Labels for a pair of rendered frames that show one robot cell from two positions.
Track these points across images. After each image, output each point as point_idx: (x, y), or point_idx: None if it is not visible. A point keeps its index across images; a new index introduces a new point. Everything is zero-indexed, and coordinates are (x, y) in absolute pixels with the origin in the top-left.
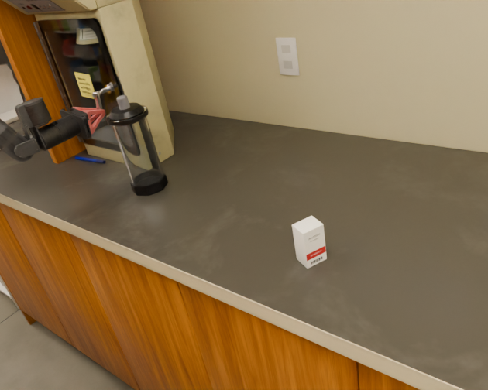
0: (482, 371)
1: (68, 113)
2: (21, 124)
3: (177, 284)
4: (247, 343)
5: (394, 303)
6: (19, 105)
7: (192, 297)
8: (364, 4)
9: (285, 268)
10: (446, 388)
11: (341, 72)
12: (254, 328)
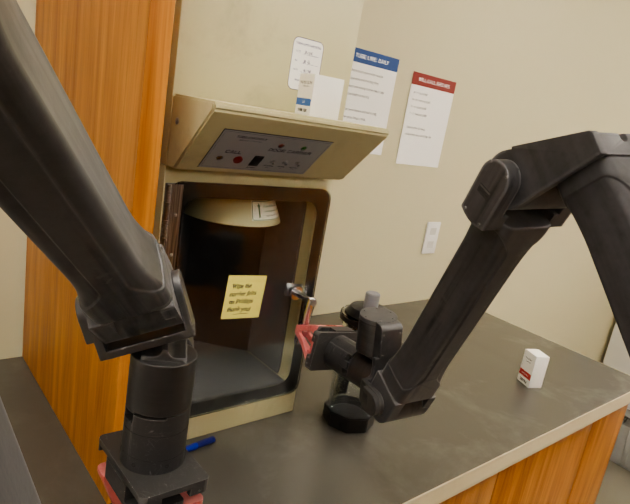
0: (625, 378)
1: (338, 333)
2: (384, 356)
3: (496, 477)
4: (531, 487)
5: (577, 377)
6: (393, 322)
7: (505, 480)
8: (360, 194)
9: (540, 395)
10: None
11: (331, 253)
12: (545, 460)
